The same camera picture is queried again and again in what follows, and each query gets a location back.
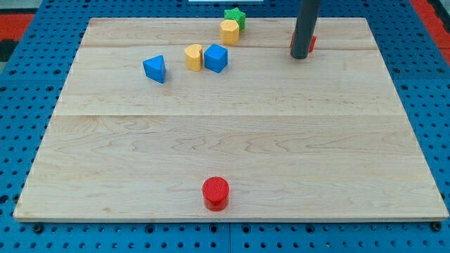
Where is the green star block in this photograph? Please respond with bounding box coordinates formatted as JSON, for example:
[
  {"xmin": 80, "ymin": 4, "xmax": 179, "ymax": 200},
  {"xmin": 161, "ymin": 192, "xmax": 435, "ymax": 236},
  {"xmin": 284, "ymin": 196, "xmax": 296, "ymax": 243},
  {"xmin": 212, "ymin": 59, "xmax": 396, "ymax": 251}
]
[{"xmin": 224, "ymin": 7, "xmax": 246, "ymax": 30}]

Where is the blue cube block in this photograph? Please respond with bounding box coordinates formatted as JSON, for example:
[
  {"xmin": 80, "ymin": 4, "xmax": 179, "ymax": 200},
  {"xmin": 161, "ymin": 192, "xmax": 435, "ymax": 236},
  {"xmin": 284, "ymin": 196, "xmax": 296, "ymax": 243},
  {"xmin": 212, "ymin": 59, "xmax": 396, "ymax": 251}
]
[{"xmin": 204, "ymin": 44, "xmax": 228, "ymax": 73}]

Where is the yellow heart block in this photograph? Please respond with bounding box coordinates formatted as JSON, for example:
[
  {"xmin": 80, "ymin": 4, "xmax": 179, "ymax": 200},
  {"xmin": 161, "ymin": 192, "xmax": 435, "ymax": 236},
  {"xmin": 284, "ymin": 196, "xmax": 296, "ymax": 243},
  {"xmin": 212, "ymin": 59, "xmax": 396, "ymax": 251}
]
[{"xmin": 184, "ymin": 44, "xmax": 203, "ymax": 72}]

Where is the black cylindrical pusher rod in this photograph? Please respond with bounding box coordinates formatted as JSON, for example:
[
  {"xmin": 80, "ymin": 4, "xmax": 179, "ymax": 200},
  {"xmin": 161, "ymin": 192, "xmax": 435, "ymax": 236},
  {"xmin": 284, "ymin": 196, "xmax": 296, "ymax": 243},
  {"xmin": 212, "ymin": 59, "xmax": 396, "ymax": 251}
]
[{"xmin": 290, "ymin": 0, "xmax": 321, "ymax": 60}]

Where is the blue triangle block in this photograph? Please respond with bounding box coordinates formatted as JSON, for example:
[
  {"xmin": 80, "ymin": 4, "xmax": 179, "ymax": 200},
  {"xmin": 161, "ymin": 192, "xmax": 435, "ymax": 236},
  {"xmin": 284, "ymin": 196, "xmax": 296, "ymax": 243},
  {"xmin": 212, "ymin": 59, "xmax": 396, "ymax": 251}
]
[{"xmin": 143, "ymin": 55, "xmax": 166, "ymax": 84}]

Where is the red cylinder block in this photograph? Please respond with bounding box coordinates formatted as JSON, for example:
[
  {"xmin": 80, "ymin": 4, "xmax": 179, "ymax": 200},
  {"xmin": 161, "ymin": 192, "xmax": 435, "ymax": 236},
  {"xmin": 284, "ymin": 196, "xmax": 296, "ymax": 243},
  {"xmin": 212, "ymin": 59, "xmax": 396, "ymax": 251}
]
[{"xmin": 202, "ymin": 176, "xmax": 230, "ymax": 212}]

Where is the yellow hexagon block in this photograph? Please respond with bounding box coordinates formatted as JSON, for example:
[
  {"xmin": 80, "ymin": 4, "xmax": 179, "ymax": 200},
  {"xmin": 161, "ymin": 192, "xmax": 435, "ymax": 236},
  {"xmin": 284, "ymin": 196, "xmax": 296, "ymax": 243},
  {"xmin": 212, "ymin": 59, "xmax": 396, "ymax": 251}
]
[{"xmin": 219, "ymin": 20, "xmax": 240, "ymax": 45}]

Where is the red block behind rod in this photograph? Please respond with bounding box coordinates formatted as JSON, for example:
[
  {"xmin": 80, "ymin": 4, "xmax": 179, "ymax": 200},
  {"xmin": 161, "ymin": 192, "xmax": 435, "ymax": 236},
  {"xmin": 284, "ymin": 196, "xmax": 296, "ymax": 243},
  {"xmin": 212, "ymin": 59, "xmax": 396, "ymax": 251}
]
[{"xmin": 290, "ymin": 33, "xmax": 317, "ymax": 53}]

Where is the light wooden board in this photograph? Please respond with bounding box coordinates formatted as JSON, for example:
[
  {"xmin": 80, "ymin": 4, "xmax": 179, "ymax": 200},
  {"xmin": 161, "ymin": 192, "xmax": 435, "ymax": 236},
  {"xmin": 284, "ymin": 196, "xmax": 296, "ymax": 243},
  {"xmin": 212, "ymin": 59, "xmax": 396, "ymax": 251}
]
[{"xmin": 13, "ymin": 18, "xmax": 449, "ymax": 223}]

